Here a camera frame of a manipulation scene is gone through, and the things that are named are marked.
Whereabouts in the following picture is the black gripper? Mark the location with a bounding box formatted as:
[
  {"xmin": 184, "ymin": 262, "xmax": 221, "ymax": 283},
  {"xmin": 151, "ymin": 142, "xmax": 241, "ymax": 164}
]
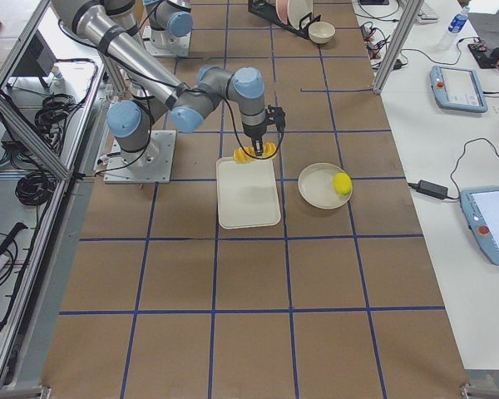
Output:
[{"xmin": 242, "ymin": 122, "xmax": 267, "ymax": 156}]

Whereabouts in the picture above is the yellow bread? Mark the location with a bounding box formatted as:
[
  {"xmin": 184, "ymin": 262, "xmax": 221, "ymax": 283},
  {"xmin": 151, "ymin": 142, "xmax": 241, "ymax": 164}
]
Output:
[{"xmin": 233, "ymin": 142, "xmax": 277, "ymax": 164}]

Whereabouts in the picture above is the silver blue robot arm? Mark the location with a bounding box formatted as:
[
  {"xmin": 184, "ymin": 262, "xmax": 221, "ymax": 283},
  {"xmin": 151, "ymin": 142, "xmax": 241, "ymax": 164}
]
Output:
[
  {"xmin": 52, "ymin": 1, "xmax": 275, "ymax": 183},
  {"xmin": 142, "ymin": 0, "xmax": 193, "ymax": 57}
]

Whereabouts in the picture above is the cream round plate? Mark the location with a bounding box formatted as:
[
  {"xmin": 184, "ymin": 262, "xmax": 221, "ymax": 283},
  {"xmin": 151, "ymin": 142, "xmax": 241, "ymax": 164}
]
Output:
[{"xmin": 298, "ymin": 163, "xmax": 353, "ymax": 209}]

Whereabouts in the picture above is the cream plate in rack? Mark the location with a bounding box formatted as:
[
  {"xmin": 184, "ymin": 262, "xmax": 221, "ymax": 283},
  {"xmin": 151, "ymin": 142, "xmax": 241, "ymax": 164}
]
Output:
[{"xmin": 287, "ymin": 0, "xmax": 313, "ymax": 30}]

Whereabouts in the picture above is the pink plate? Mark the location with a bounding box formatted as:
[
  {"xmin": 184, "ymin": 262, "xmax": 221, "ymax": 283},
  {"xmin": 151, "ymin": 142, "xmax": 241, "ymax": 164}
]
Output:
[{"xmin": 275, "ymin": 0, "xmax": 289, "ymax": 25}]

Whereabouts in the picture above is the white tray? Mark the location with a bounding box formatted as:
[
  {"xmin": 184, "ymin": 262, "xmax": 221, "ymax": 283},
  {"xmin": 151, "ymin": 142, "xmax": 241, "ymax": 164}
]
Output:
[{"xmin": 216, "ymin": 157, "xmax": 281, "ymax": 229}]

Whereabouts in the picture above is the yellow lemon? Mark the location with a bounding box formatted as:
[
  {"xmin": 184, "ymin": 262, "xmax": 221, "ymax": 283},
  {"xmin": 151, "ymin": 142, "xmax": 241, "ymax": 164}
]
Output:
[{"xmin": 332, "ymin": 172, "xmax": 353, "ymax": 196}]

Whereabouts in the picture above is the cream bowl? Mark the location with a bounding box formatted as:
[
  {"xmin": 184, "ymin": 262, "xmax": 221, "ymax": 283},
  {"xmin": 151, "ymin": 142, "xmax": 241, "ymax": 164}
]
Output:
[{"xmin": 308, "ymin": 21, "xmax": 336, "ymax": 44}]

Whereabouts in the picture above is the black dish rack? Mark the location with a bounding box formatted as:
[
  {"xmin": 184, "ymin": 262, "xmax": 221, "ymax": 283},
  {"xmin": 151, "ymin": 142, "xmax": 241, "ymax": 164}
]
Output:
[{"xmin": 248, "ymin": 1, "xmax": 321, "ymax": 40}]

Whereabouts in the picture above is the black power adapter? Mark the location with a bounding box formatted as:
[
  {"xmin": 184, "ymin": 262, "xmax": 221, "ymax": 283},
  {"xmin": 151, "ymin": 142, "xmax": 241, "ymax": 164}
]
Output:
[{"xmin": 416, "ymin": 180, "xmax": 448, "ymax": 200}]

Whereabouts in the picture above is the blue teach pendant far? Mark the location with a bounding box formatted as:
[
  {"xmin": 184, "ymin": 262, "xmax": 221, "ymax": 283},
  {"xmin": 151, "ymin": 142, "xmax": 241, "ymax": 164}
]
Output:
[{"xmin": 429, "ymin": 65, "xmax": 488, "ymax": 113}]

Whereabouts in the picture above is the blue teach pendant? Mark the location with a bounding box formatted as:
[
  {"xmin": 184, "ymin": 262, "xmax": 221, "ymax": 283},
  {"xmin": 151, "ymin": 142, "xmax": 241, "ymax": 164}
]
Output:
[
  {"xmin": 460, "ymin": 186, "xmax": 499, "ymax": 266},
  {"xmin": 429, "ymin": 65, "xmax": 488, "ymax": 113}
]

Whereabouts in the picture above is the plastic water bottle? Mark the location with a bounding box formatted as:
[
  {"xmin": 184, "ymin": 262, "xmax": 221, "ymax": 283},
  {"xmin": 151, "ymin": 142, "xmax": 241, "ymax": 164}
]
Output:
[{"xmin": 437, "ymin": 6, "xmax": 470, "ymax": 50}]

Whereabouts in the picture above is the blue teach pendant near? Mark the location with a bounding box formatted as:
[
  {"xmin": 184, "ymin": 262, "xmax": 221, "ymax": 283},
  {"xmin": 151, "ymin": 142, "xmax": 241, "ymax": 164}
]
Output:
[{"xmin": 460, "ymin": 186, "xmax": 499, "ymax": 266}]

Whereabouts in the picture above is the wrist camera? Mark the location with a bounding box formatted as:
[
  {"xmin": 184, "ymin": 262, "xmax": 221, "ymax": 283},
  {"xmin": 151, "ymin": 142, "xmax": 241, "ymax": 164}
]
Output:
[{"xmin": 266, "ymin": 105, "xmax": 286, "ymax": 133}]

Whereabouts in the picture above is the aluminium frame post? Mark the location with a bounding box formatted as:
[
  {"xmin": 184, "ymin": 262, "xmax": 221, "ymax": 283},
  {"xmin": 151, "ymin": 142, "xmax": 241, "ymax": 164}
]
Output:
[{"xmin": 373, "ymin": 0, "xmax": 422, "ymax": 95}]

